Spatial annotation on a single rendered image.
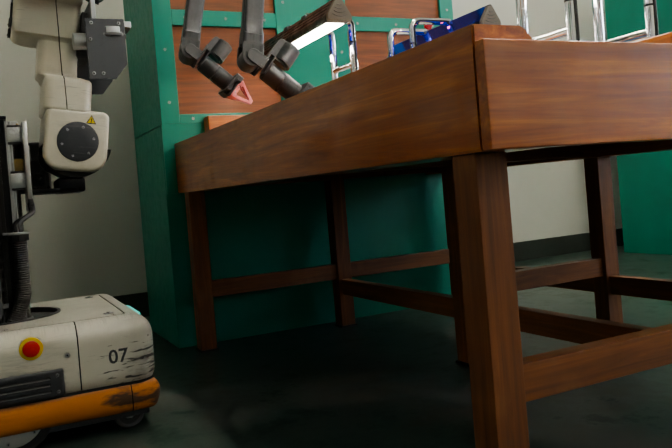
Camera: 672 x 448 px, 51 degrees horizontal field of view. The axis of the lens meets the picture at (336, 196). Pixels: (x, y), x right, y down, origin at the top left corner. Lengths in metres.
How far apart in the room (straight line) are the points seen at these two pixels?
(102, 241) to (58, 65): 1.69
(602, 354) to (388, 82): 0.58
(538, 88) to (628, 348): 0.48
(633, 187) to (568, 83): 3.68
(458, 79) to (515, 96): 0.09
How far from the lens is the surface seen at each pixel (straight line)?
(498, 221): 1.10
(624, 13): 4.86
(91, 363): 1.80
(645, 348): 1.35
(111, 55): 2.01
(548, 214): 4.86
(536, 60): 1.10
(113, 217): 3.62
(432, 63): 1.14
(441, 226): 3.23
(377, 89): 1.29
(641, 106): 1.25
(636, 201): 4.79
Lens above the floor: 0.54
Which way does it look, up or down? level
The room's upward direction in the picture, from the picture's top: 5 degrees counter-clockwise
